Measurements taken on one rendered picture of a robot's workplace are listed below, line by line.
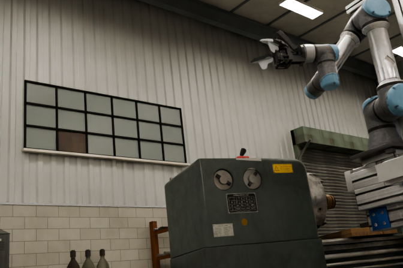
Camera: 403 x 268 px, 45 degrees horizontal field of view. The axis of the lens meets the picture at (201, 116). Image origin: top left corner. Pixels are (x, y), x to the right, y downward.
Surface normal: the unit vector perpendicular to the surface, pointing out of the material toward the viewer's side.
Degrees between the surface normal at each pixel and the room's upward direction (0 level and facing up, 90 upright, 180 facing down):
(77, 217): 90
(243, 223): 90
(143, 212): 90
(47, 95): 90
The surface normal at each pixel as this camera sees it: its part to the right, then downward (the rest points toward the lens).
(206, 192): 0.37, -0.35
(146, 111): 0.63, -0.33
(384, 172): -0.85, -0.08
